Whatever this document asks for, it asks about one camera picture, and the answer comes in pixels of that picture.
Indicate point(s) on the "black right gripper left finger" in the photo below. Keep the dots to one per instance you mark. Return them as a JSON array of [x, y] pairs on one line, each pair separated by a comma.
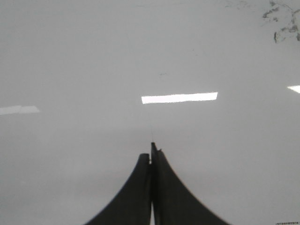
[[132, 204]]

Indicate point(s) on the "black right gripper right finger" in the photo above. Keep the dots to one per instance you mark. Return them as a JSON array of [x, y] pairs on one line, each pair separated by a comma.
[[173, 203]]

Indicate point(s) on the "white whiteboard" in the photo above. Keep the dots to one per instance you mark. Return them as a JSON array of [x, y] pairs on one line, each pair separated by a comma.
[[87, 85]]

